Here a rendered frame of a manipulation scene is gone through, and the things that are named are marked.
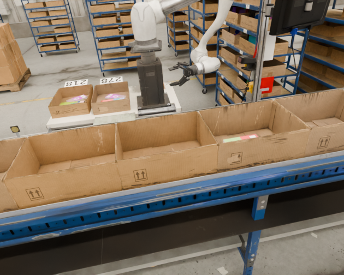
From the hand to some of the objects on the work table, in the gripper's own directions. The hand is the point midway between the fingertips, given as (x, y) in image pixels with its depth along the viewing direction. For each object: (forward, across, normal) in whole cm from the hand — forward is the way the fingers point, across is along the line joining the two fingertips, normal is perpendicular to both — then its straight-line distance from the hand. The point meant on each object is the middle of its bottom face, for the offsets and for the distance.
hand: (170, 77), depth 187 cm
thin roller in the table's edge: (+17, +21, -9) cm, 28 cm away
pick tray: (+43, +24, +23) cm, 55 cm away
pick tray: (+72, +25, +34) cm, 84 cm away
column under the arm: (+14, +23, +7) cm, 28 cm away
